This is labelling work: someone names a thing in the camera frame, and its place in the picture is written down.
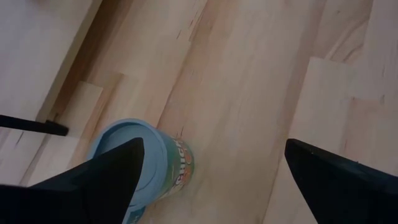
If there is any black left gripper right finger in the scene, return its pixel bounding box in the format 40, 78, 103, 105
284, 138, 398, 224

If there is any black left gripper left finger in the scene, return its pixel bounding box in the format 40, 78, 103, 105
0, 137, 146, 224

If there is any chicken soup can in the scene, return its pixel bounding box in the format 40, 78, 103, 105
86, 118, 195, 224

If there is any wooden shelf with black legs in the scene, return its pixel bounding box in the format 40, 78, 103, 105
0, 0, 103, 137

